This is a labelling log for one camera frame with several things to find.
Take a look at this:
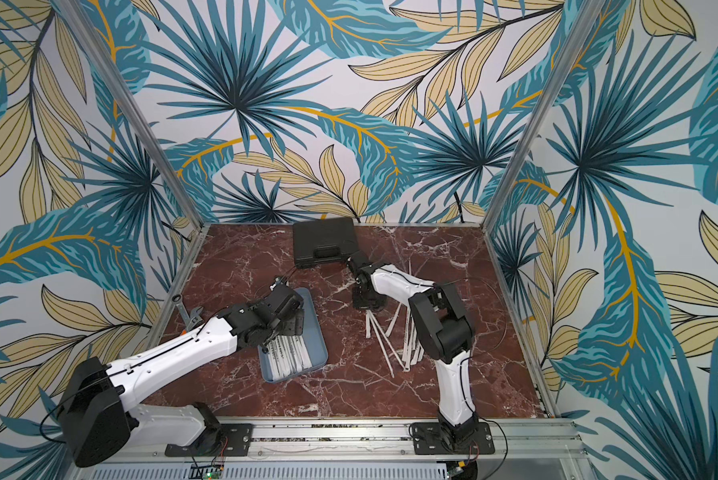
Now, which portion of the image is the aluminium front rail frame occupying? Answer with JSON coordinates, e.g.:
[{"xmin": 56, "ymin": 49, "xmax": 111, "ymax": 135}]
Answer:
[{"xmin": 63, "ymin": 416, "xmax": 595, "ymax": 479}]

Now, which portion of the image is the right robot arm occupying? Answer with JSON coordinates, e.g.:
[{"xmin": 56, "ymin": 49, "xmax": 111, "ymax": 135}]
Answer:
[{"xmin": 347, "ymin": 251, "xmax": 479, "ymax": 442}]

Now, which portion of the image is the black plastic tool case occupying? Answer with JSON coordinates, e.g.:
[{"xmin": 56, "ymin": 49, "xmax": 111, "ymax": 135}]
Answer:
[{"xmin": 292, "ymin": 217, "xmax": 359, "ymax": 269}]

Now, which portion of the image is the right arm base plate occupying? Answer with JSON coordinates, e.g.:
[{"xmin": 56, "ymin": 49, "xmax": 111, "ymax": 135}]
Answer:
[{"xmin": 408, "ymin": 421, "xmax": 496, "ymax": 456}]

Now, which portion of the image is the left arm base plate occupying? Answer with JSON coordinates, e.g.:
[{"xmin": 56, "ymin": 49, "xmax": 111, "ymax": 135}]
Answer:
[{"xmin": 175, "ymin": 423, "xmax": 254, "ymax": 457}]

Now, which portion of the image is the blue plastic storage tray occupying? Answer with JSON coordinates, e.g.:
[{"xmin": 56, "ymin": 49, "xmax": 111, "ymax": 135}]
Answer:
[{"xmin": 258, "ymin": 288, "xmax": 329, "ymax": 384}]

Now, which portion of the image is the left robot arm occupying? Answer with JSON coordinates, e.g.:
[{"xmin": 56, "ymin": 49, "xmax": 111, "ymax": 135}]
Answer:
[{"xmin": 55, "ymin": 284, "xmax": 313, "ymax": 468}]

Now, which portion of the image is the green circuit board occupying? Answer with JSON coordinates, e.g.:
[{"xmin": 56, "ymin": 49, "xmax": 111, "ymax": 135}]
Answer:
[{"xmin": 188, "ymin": 465, "xmax": 224, "ymax": 480}]

